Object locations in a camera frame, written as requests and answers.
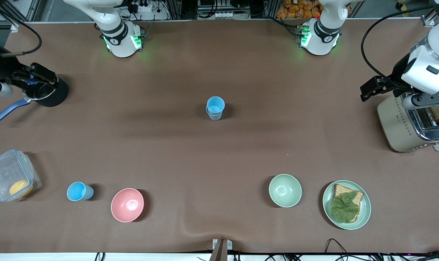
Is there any glass lid blue knob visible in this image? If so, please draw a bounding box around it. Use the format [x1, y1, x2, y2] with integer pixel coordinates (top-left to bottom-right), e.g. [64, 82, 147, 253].
[22, 72, 58, 102]

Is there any beige chrome toaster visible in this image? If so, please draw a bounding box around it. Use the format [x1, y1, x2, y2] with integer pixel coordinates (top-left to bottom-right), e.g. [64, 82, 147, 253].
[377, 92, 439, 153]

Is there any clear plastic food container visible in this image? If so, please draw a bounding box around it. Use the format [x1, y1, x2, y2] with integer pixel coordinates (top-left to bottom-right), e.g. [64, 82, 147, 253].
[0, 149, 43, 203]

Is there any yellow orange fruit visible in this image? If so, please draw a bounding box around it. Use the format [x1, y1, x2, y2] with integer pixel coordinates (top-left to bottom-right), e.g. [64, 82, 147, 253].
[9, 180, 34, 198]

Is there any orange snack packets heap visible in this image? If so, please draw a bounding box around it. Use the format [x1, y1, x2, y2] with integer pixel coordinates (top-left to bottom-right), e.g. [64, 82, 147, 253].
[276, 0, 323, 20]

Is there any pale green plate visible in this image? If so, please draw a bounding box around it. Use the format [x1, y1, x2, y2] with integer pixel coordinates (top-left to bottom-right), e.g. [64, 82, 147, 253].
[322, 180, 372, 231]

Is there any green lettuce leaf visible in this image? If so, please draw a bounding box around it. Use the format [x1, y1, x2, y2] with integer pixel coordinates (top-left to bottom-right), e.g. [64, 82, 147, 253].
[330, 191, 361, 223]

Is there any white power strip with plugs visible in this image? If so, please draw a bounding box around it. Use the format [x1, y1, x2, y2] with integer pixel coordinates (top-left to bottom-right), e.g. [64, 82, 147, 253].
[130, 0, 154, 14]

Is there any pale green bowl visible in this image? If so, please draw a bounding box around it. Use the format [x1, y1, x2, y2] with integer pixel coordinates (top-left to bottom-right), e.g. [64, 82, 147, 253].
[269, 174, 302, 208]

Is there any pink bowl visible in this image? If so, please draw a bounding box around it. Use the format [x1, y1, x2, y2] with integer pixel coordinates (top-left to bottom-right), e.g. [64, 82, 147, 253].
[111, 188, 145, 223]

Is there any metal table clamp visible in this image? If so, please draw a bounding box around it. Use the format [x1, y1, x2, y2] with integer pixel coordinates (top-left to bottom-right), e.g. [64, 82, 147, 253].
[209, 238, 233, 261]

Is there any black pot blue handle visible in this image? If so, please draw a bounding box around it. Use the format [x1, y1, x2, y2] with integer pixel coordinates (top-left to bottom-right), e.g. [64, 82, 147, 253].
[0, 70, 70, 125]

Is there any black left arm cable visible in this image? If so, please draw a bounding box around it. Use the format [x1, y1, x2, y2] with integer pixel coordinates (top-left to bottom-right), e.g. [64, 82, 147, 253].
[360, 5, 438, 92]

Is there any aluminium frame profile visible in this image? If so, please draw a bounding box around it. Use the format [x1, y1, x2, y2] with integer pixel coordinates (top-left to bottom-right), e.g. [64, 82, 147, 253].
[422, 0, 439, 28]

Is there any thin black looped cable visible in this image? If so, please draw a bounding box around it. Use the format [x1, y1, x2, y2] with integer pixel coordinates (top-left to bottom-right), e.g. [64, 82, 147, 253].
[324, 238, 351, 261]

